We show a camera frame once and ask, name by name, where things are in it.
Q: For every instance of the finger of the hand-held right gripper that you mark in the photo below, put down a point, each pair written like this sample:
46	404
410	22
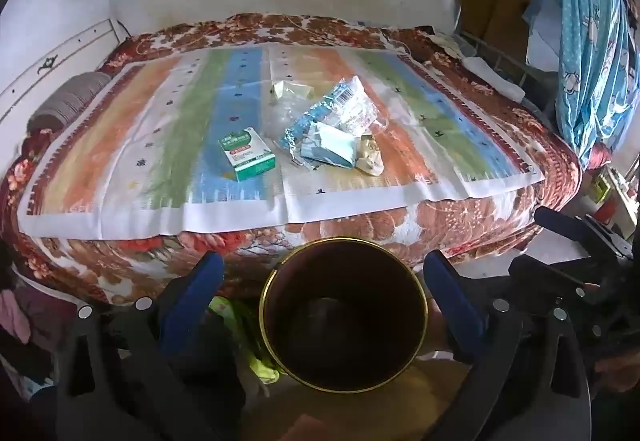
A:
560	223
607	231

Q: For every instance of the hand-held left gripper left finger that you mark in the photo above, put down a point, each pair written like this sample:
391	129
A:
192	301

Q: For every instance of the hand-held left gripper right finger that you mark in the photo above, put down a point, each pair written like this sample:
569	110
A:
452	301

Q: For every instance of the brown bin with gold rim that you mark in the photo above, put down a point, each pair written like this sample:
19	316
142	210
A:
345	316

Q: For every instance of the green and white medicine box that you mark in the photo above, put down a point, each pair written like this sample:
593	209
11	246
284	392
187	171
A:
246	153

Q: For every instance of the cream paper wrapper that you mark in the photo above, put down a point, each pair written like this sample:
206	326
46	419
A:
370	156

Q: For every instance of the blue face mask packet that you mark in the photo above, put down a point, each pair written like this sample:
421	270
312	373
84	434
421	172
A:
327	146

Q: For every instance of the clear plastic package with barcode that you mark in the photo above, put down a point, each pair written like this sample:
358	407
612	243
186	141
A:
350	106

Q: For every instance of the person's right hand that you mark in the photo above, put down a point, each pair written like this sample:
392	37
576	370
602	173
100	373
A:
620	368

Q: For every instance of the green and red boxes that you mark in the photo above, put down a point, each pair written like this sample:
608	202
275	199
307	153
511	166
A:
612	193

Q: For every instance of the green cartoon printed stool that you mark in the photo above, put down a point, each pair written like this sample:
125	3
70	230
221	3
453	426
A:
242	326

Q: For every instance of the red floral blanket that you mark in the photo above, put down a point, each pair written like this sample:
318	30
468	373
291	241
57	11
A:
520	131

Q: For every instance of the striped colourful bed mat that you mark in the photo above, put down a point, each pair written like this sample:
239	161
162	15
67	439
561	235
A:
250	146

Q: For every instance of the pink cloth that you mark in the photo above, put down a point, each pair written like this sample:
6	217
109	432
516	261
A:
17	316

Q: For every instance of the blue dotted cartoon curtain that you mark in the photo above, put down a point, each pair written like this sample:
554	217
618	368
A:
590	46

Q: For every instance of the pale plastic wrapper piece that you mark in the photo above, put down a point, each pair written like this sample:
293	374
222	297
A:
291	91

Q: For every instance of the grey pillow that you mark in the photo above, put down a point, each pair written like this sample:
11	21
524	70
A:
67	101

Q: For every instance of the white headboard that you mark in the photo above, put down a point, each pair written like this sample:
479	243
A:
55	66

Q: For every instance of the white cloth on rail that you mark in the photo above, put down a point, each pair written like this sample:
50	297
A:
492	73

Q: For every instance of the metal bed rail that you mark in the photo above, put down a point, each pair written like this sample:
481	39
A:
505	66

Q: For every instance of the black wall hook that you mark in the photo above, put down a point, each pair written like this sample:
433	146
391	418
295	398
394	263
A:
47	64

